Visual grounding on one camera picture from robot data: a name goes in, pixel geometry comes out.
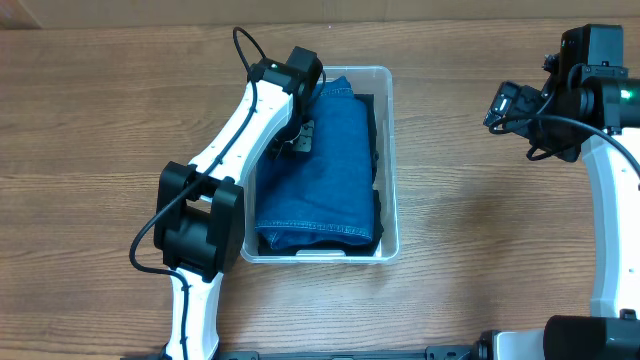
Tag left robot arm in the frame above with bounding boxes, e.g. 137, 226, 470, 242
153, 47, 324, 359

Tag clear plastic storage bin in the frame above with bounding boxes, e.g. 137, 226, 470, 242
241, 65, 401, 265

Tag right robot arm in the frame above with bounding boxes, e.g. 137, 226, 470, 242
465, 24, 639, 359

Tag blue denim jeans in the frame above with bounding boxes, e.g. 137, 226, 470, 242
255, 76, 375, 251

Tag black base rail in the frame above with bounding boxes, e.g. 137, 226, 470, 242
214, 345, 477, 360

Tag black cloth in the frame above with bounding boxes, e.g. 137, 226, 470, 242
355, 94, 379, 181
258, 190, 384, 256

